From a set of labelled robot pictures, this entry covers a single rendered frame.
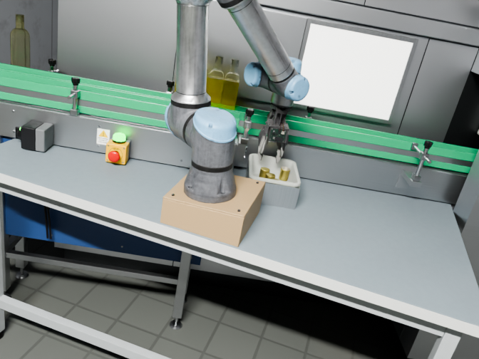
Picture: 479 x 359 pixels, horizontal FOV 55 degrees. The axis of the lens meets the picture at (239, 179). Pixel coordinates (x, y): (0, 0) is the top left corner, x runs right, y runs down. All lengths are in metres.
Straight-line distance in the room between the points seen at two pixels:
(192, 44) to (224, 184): 0.38
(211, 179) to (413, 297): 0.61
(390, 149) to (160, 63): 0.96
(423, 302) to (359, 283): 0.16
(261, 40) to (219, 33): 0.61
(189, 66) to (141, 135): 0.46
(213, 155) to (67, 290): 1.25
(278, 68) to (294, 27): 0.56
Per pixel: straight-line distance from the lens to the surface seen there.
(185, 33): 1.26
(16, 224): 2.01
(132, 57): 1.91
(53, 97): 1.74
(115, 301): 2.20
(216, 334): 2.09
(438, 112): 2.05
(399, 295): 1.28
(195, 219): 1.26
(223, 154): 1.22
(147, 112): 1.65
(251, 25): 1.20
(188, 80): 1.29
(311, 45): 1.84
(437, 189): 1.94
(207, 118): 1.21
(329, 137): 1.76
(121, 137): 1.62
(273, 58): 1.26
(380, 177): 1.84
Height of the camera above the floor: 1.42
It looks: 24 degrees down
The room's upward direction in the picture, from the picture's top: 11 degrees clockwise
